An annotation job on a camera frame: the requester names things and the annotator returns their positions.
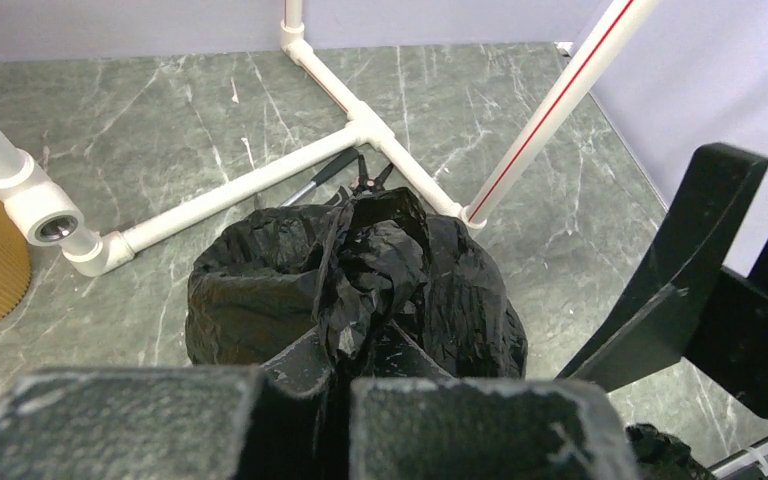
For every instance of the white PVC pipe frame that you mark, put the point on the white PVC pipe frame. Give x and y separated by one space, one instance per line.
45 215

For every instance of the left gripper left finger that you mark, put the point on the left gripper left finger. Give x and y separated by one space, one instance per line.
197 422

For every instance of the black trash bag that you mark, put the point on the black trash bag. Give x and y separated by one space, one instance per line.
348 271

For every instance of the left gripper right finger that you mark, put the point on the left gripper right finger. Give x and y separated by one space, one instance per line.
412 420

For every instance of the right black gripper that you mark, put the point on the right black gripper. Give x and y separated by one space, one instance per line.
654 318

